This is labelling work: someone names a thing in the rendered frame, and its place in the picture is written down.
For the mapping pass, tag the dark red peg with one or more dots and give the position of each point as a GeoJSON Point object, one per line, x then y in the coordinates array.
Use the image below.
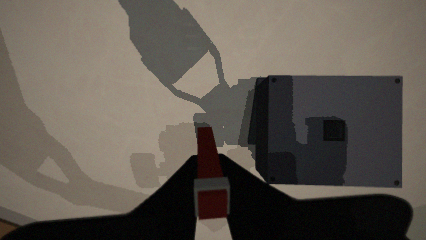
{"type": "Point", "coordinates": [211, 189]}

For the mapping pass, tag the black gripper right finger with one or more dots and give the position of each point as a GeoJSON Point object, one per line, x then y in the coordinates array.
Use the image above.
{"type": "Point", "coordinates": [259, 211]}

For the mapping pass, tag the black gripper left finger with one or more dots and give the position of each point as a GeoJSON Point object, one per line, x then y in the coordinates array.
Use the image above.
{"type": "Point", "coordinates": [168, 214]}

